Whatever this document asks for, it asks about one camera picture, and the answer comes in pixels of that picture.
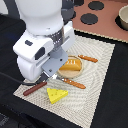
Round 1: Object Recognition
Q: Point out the beige woven placemat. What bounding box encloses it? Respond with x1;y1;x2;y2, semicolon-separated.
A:
14;36;115;128

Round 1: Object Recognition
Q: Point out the brown toy sausage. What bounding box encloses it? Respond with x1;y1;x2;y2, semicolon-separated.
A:
23;82;47;96

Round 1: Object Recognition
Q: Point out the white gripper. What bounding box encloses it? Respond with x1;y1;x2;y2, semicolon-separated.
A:
13;21;75;83

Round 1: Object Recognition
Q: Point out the dark grey cooking pot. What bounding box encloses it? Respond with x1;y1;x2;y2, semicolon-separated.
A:
61;0;74;20

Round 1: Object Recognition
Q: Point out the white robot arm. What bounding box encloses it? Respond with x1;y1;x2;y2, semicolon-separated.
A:
13;0;75;82

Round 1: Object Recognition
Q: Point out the beige bowl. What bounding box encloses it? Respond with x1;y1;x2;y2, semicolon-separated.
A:
119;5;128;30

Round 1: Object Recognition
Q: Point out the toy fork orange handle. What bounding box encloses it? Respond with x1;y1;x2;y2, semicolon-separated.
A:
49;73;87;90

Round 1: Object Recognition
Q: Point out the toy knife orange handle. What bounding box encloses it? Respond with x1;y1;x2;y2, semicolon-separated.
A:
78;55;98;63

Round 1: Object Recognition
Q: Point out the yellow toy cheese wedge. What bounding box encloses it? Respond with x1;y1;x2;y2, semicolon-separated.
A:
47;88;68;104

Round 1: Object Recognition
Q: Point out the orange toy bread loaf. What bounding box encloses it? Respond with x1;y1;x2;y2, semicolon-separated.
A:
61;58;82;71

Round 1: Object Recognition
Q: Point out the round wooden plate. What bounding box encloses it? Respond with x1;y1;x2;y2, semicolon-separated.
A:
57;55;83;78

